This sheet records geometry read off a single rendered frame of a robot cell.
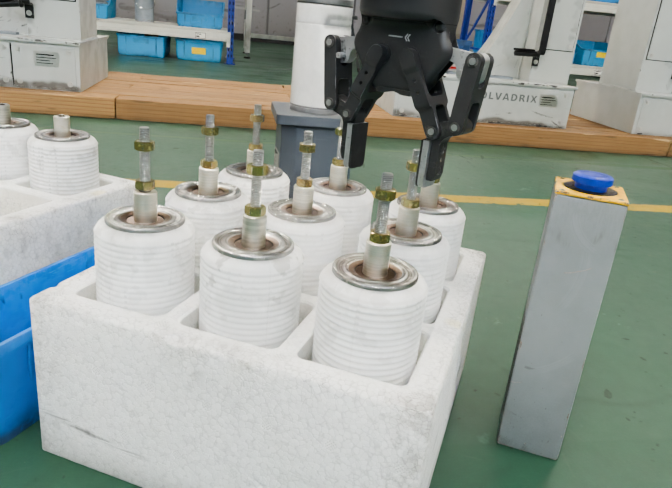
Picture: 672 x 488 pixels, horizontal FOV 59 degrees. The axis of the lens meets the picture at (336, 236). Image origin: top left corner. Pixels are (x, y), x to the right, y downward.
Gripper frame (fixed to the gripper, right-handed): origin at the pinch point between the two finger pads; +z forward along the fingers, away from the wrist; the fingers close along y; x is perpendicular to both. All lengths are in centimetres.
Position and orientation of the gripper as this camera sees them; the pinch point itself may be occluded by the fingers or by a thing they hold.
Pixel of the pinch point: (389, 160)
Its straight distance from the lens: 49.4
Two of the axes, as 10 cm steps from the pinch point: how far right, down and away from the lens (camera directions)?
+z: -1.0, 9.3, 3.4
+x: -5.8, 2.3, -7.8
